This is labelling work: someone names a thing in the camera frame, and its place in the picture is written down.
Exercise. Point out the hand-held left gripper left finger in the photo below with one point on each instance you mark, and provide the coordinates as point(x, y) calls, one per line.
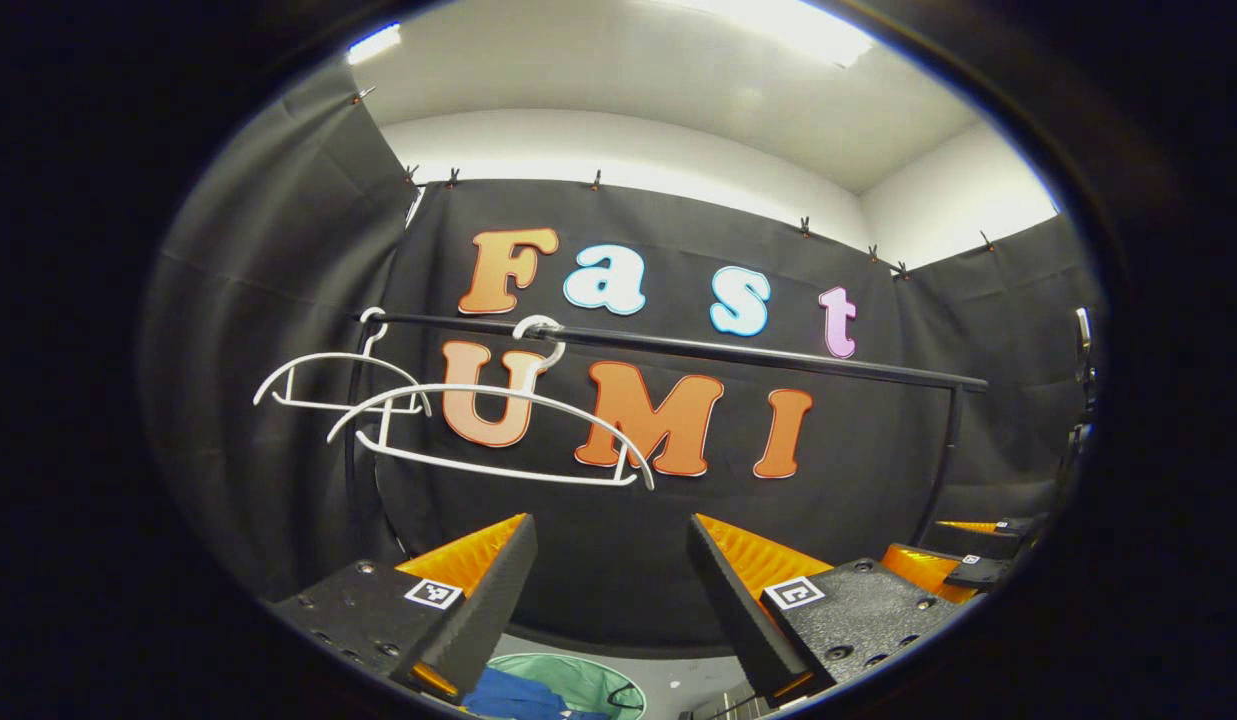
point(488, 610)

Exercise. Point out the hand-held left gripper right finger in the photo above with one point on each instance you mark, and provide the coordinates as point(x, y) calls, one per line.
point(733, 610)

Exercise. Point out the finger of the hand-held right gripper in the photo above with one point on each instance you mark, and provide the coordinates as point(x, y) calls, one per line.
point(928, 570)
point(978, 545)

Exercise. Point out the green laundry hamper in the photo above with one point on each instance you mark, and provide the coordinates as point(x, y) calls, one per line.
point(588, 680)

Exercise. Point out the white plastic hanger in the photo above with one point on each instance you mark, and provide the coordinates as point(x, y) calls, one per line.
point(458, 387)
point(328, 355)

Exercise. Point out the black backdrop cloth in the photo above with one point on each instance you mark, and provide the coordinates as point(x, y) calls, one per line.
point(278, 480)

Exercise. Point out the row of black backdrop clips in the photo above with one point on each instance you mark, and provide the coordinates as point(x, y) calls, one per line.
point(596, 182)

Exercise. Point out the black clothes rail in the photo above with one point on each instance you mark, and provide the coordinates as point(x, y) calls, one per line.
point(728, 353)

